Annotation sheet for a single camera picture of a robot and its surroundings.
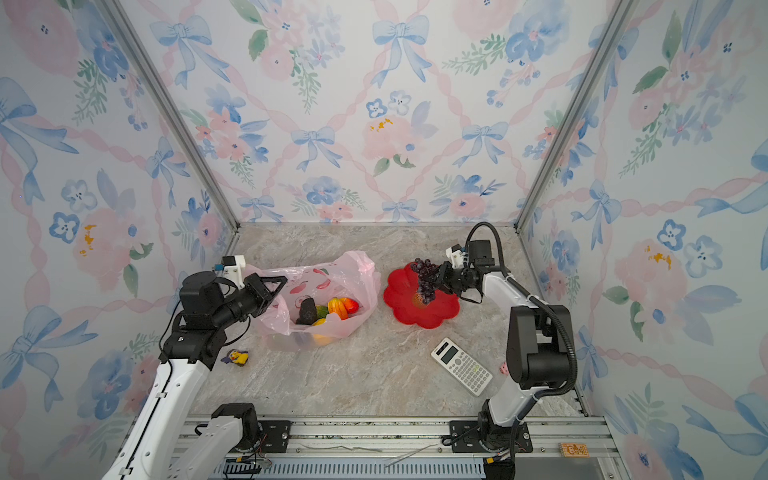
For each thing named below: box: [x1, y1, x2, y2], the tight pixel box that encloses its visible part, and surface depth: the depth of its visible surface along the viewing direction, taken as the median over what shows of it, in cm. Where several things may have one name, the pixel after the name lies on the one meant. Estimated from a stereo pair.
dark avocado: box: [295, 297, 317, 325], surface depth 89 cm
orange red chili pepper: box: [327, 297, 353, 320], surface depth 91 cm
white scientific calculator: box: [431, 337, 493, 397], surface depth 86 cm
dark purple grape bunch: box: [411, 258, 440, 305], surface depth 91 cm
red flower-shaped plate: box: [383, 262, 461, 329], surface depth 98 cm
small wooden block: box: [558, 442, 590, 458], surface depth 73 cm
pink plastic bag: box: [243, 251, 381, 350], surface depth 87 cm
